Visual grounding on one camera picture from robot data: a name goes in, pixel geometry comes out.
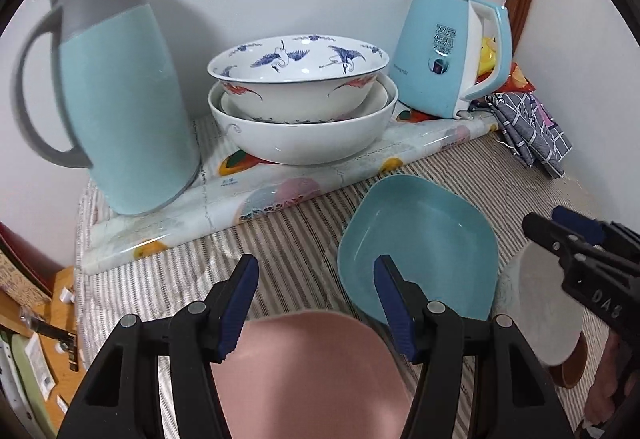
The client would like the brown small bowl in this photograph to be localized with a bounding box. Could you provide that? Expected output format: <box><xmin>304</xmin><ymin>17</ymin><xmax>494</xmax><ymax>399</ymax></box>
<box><xmin>548</xmin><ymin>333</ymin><xmax>588</xmax><ymax>389</ymax></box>

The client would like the white ceramic bowl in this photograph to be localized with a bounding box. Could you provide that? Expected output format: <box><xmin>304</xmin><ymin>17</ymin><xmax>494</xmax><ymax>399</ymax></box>
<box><xmin>491</xmin><ymin>243</ymin><xmax>584</xmax><ymax>367</ymax></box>

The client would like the blue square plate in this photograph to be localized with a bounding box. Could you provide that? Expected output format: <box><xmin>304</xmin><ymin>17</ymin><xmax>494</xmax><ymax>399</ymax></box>
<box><xmin>337</xmin><ymin>175</ymin><xmax>499</xmax><ymax>322</ymax></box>

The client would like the pink square plate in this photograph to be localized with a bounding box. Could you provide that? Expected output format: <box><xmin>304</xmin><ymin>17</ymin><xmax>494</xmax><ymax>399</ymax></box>
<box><xmin>212</xmin><ymin>311</ymin><xmax>410</xmax><ymax>438</ymax></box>

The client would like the right hand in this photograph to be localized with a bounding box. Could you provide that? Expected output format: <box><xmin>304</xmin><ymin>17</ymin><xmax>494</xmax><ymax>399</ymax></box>
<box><xmin>584</xmin><ymin>331</ymin><xmax>620</xmax><ymax>425</ymax></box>

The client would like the wooden side shelf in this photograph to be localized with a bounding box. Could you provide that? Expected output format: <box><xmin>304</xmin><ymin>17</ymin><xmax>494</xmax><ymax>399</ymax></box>
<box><xmin>1</xmin><ymin>267</ymin><xmax>85</xmax><ymax>433</ymax></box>

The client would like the grey checked folded cloth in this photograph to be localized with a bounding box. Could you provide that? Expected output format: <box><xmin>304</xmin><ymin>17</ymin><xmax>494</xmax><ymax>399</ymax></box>
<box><xmin>470</xmin><ymin>92</ymin><xmax>573</xmax><ymax>178</ymax></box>

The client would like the red snack bag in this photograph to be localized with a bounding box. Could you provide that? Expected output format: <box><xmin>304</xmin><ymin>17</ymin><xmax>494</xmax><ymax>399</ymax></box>
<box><xmin>496</xmin><ymin>61</ymin><xmax>536</xmax><ymax>94</ymax></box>

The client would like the red patterned box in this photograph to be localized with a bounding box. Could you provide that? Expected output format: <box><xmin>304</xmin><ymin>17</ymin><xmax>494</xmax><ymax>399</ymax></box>
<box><xmin>0</xmin><ymin>223</ymin><xmax>61</xmax><ymax>307</ymax></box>

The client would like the yellow chips bag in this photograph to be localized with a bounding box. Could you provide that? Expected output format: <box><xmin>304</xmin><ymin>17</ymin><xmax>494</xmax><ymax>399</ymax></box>
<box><xmin>477</xmin><ymin>36</ymin><xmax>497</xmax><ymax>77</ymax></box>

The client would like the light blue electric kettle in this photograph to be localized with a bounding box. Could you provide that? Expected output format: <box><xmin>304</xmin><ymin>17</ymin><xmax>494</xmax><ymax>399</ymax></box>
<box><xmin>388</xmin><ymin>0</ymin><xmax>512</xmax><ymax>118</ymax></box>

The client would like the striped beige tablecloth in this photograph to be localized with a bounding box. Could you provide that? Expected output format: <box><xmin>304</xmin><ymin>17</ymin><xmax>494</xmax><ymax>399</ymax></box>
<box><xmin>72</xmin><ymin>128</ymin><xmax>616</xmax><ymax>439</ymax></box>

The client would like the rolled patterned plastic sheet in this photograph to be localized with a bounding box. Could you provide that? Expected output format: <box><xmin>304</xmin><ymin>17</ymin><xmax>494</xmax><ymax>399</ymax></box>
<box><xmin>76</xmin><ymin>104</ymin><xmax>497</xmax><ymax>274</ymax></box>

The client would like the light blue thermos jug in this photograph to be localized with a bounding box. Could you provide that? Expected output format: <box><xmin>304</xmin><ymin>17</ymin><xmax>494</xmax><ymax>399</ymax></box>
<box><xmin>11</xmin><ymin>0</ymin><xmax>201</xmax><ymax>216</ymax></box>

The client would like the large white porcelain bowl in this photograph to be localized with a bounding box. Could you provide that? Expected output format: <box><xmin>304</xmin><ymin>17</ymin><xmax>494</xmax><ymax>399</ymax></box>
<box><xmin>207</xmin><ymin>75</ymin><xmax>398</xmax><ymax>166</ymax></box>

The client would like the crane pattern porcelain bowl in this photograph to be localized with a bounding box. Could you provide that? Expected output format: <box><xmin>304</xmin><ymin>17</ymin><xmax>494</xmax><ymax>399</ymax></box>
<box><xmin>207</xmin><ymin>34</ymin><xmax>390</xmax><ymax>124</ymax></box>

